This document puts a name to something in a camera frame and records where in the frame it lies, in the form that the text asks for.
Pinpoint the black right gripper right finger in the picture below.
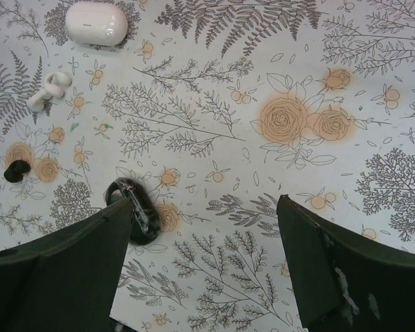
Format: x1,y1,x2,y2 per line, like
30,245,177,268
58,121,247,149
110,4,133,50
277,195,415,331

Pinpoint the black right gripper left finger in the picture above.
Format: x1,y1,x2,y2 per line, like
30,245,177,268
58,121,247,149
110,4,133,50
0,199,133,331

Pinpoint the white clip earbud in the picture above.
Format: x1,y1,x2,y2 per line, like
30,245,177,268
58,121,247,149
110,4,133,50
44,71,72,87
27,84,64,112

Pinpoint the white earbud charging case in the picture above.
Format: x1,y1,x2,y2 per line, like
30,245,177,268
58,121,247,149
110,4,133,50
65,1,128,47

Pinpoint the black clip earbud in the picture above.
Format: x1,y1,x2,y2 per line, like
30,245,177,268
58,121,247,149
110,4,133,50
3,160,31,183

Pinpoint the black earbud charging case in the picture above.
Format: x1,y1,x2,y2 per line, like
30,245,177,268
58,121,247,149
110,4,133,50
104,177,161,246

